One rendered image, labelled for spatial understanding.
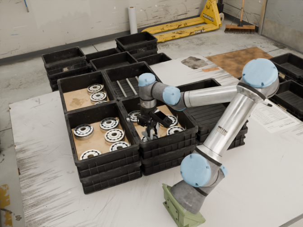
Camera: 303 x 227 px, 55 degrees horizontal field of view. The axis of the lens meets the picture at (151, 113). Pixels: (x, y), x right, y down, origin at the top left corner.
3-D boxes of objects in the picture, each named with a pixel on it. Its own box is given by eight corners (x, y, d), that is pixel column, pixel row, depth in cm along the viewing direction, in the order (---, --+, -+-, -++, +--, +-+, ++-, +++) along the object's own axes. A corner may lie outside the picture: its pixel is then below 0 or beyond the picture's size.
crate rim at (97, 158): (140, 148, 135) (140, 144, 133) (75, 167, 127) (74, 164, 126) (118, 103, 165) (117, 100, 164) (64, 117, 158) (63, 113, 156)
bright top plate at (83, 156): (102, 163, 135) (102, 162, 135) (80, 167, 134) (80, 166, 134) (100, 148, 143) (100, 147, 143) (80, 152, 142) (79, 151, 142)
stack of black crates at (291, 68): (313, 98, 290) (323, 67, 270) (290, 107, 280) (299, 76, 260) (282, 80, 319) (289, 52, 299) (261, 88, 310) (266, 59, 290)
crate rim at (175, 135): (199, 131, 142) (199, 128, 141) (140, 148, 135) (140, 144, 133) (167, 91, 173) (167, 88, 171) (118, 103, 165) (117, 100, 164)
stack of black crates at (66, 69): (86, 82, 340) (78, 46, 314) (94, 94, 318) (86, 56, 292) (52, 91, 328) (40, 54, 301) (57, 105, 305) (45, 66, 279)
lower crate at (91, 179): (144, 179, 147) (142, 161, 140) (84, 197, 139) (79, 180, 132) (122, 131, 177) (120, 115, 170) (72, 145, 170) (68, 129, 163)
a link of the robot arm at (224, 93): (279, 76, 125) (172, 94, 146) (277, 67, 115) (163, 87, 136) (282, 102, 122) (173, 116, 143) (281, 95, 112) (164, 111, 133)
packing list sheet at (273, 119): (302, 122, 175) (302, 122, 175) (272, 135, 168) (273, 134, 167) (263, 96, 199) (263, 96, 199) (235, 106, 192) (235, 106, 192)
